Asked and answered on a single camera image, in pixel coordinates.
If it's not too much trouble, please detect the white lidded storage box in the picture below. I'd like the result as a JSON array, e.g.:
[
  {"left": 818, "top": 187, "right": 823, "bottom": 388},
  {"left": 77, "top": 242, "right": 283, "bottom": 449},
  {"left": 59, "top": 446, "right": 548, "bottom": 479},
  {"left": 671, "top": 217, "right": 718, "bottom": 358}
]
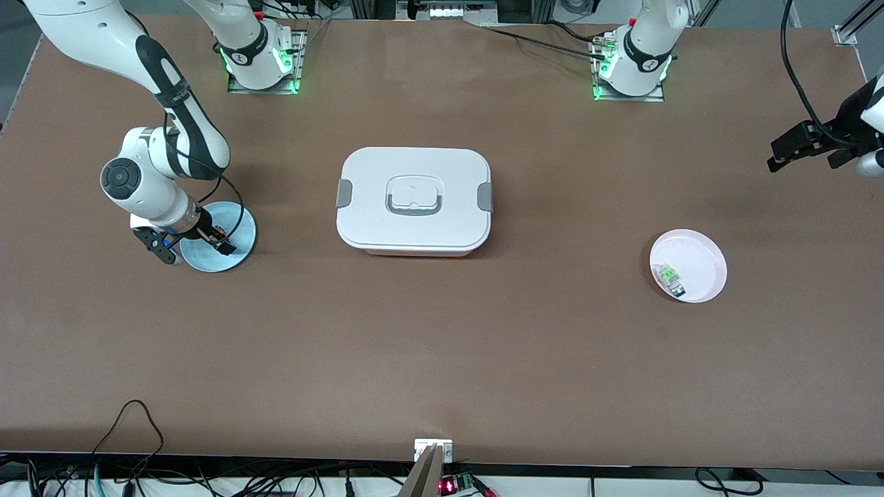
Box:
[{"left": 336, "top": 146, "right": 494, "bottom": 257}]

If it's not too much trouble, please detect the light blue plate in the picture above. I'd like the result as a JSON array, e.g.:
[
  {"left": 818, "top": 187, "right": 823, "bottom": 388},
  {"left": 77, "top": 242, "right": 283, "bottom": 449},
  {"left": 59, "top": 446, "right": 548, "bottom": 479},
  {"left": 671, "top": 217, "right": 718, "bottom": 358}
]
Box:
[{"left": 178, "top": 201, "right": 257, "bottom": 273}]

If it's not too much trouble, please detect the white round plate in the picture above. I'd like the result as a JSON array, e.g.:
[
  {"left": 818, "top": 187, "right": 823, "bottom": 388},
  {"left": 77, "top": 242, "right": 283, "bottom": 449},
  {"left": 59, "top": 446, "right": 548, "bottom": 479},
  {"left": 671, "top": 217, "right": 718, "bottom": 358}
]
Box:
[{"left": 649, "top": 228, "right": 728, "bottom": 304}]

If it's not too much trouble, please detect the circuit board with red light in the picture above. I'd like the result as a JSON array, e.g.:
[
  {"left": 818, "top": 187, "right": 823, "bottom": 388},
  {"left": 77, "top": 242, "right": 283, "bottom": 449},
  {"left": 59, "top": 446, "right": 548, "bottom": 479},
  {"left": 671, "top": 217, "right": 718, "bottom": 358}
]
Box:
[{"left": 439, "top": 472, "right": 486, "bottom": 497}]

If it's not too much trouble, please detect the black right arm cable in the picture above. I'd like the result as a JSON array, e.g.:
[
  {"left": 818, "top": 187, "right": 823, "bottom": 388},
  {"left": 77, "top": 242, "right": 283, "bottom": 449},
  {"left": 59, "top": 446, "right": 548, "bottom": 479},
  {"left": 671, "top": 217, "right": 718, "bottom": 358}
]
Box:
[{"left": 162, "top": 110, "right": 247, "bottom": 242}]

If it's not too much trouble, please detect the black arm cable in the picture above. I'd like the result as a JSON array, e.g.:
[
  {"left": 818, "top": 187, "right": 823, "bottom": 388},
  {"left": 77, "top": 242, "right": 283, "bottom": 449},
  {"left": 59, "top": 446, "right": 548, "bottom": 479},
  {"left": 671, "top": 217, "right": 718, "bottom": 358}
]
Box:
[
  {"left": 162, "top": 110, "right": 247, "bottom": 242},
  {"left": 780, "top": 0, "right": 836, "bottom": 132}
]

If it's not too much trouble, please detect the aluminium frame post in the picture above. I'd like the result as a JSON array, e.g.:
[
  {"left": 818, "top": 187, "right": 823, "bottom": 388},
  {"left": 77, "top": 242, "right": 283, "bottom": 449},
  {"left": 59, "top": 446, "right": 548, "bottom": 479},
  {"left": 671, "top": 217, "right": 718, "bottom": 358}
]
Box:
[{"left": 832, "top": 0, "right": 884, "bottom": 48}]

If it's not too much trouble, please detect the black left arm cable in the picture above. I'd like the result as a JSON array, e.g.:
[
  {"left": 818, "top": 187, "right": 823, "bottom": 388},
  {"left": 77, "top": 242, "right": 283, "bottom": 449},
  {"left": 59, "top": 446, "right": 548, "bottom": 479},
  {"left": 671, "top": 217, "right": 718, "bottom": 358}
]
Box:
[{"left": 780, "top": 0, "right": 836, "bottom": 132}]

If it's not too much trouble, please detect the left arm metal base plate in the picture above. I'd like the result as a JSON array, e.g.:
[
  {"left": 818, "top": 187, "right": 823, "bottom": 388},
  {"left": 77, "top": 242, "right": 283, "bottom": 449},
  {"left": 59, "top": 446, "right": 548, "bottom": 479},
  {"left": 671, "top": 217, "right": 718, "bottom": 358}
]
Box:
[{"left": 591, "top": 33, "right": 666, "bottom": 103}]

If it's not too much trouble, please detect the green switch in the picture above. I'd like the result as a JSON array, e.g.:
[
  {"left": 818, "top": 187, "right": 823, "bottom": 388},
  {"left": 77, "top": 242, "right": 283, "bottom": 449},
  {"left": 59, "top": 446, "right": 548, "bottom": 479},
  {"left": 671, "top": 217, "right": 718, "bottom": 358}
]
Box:
[{"left": 655, "top": 264, "right": 687, "bottom": 299}]

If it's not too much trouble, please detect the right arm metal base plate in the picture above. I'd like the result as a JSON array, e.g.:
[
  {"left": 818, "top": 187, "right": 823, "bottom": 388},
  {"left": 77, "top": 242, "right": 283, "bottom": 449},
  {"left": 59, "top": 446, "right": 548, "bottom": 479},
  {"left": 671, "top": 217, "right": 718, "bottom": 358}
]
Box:
[{"left": 228, "top": 26, "right": 309, "bottom": 95}]

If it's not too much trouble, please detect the black looped cable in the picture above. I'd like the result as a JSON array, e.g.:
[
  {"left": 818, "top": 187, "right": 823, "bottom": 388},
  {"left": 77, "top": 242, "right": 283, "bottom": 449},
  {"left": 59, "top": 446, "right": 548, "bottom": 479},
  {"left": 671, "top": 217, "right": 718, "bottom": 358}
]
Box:
[{"left": 86, "top": 399, "right": 166, "bottom": 497}]

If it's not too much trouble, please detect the black braided table cable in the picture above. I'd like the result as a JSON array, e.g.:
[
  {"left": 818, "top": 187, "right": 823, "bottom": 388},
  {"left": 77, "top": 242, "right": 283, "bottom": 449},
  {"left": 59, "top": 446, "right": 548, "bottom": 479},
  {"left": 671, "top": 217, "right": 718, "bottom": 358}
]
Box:
[{"left": 480, "top": 23, "right": 610, "bottom": 61}]

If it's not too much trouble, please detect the small metal bracket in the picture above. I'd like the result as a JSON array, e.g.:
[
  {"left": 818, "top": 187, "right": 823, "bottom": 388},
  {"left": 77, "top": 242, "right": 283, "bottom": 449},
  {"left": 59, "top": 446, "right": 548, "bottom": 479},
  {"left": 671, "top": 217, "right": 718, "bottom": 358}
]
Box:
[{"left": 414, "top": 438, "right": 454, "bottom": 463}]

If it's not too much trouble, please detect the aluminium camera mount bar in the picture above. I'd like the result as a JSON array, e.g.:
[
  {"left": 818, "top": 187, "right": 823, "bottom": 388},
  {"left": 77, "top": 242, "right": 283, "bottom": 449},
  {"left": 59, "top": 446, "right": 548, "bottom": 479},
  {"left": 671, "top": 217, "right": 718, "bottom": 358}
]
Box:
[{"left": 399, "top": 444, "right": 447, "bottom": 497}]

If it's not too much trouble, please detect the metal frame with light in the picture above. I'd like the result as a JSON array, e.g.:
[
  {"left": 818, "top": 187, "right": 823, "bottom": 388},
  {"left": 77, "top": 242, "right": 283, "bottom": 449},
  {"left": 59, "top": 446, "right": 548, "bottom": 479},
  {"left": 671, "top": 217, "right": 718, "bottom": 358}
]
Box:
[{"left": 397, "top": 0, "right": 498, "bottom": 23}]

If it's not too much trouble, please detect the black coiled cable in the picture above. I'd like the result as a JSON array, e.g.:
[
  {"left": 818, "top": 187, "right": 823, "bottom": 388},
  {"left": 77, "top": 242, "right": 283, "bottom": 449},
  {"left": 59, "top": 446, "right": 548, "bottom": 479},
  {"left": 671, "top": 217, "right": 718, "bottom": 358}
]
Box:
[{"left": 694, "top": 467, "right": 765, "bottom": 497}]

